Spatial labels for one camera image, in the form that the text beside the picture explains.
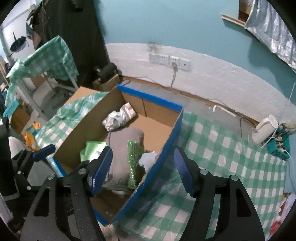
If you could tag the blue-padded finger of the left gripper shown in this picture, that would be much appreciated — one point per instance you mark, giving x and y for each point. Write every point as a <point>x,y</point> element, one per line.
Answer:
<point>41,154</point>

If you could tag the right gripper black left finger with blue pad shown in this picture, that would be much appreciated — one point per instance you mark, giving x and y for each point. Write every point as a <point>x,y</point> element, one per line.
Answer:
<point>61,197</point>

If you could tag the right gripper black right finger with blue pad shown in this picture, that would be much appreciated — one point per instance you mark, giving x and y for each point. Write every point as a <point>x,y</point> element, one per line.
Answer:
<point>222,210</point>

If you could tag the light green cloth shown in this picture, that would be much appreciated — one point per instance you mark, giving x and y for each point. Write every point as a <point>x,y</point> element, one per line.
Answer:
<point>92,150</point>

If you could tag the grey brown towel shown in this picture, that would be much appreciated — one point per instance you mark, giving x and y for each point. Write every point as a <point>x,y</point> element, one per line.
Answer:
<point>119,172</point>

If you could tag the green glitter sponge cloth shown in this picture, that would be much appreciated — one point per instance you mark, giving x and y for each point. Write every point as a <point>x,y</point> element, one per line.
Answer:
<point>135,151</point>

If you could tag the teal plastic basket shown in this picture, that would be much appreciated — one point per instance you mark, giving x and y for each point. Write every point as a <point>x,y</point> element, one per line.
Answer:
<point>279,145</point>

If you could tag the white electric kettle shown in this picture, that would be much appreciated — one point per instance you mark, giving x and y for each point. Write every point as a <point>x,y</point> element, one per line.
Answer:
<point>264,129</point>

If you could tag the blue cardboard box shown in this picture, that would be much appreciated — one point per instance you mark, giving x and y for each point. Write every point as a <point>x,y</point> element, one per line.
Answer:
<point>158,118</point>

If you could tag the black hanging clothes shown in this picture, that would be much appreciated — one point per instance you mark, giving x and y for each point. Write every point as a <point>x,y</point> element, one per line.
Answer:
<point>76,22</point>

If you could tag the silver foil curtain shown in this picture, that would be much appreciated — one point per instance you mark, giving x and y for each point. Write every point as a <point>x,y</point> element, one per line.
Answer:
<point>267,26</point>

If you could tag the white wall socket strip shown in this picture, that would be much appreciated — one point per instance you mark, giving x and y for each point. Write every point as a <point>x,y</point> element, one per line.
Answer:
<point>166,60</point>

